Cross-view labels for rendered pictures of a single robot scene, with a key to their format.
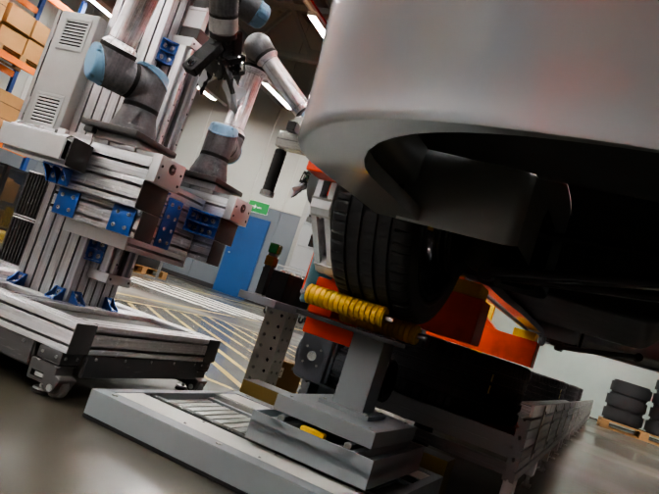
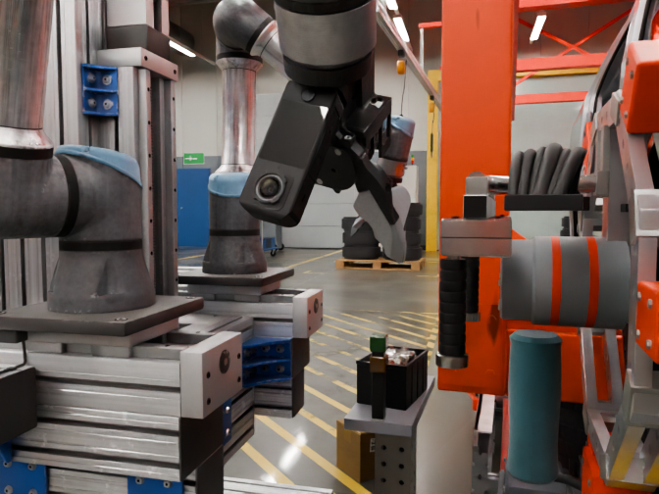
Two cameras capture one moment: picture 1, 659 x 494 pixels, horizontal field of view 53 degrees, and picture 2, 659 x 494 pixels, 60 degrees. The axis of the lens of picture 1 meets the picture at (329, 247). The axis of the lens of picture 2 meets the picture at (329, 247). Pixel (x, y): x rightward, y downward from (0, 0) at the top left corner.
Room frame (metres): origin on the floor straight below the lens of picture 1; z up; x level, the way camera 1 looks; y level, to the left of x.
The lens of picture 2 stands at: (1.23, 0.50, 0.96)
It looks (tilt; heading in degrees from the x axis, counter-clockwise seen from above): 4 degrees down; 352
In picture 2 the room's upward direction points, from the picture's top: straight up
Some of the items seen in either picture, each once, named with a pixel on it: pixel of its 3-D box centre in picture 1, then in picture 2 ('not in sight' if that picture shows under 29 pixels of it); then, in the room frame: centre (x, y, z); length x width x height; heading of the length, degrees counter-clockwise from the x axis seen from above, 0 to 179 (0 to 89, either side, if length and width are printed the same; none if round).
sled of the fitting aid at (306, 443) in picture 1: (341, 442); not in sight; (1.96, -0.21, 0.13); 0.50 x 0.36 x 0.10; 155
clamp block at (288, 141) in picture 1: (292, 142); (476, 235); (1.96, 0.20, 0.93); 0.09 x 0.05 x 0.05; 65
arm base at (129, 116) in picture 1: (135, 121); (102, 271); (2.12, 0.72, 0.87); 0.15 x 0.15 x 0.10
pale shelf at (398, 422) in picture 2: (281, 305); (394, 399); (2.75, 0.11, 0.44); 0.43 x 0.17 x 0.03; 155
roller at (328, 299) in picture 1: (345, 305); not in sight; (1.88, -0.10, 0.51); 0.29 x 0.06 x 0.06; 65
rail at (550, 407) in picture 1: (549, 422); not in sight; (3.38, -1.34, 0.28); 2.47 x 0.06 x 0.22; 155
